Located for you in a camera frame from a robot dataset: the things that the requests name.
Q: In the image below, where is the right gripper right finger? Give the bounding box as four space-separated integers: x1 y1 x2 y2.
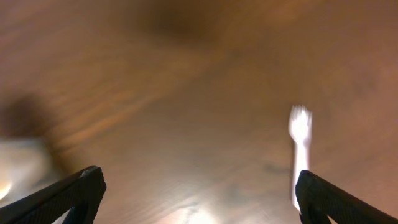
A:
295 170 397 224

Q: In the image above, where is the clear plastic container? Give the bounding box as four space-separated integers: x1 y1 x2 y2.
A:
1 139 57 207

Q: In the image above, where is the white plastic fork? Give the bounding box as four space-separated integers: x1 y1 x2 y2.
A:
288 105 312 212

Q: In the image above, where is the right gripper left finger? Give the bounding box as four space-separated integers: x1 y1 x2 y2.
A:
1 166 106 224

